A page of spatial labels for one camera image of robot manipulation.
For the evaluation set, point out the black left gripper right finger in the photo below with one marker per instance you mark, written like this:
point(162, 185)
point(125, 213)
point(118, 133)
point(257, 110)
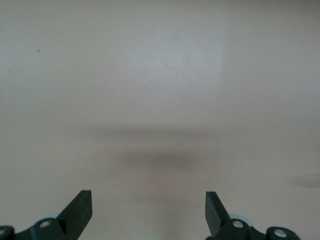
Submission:
point(220, 220)

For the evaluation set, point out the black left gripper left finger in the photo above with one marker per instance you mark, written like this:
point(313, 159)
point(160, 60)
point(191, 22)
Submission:
point(72, 217)

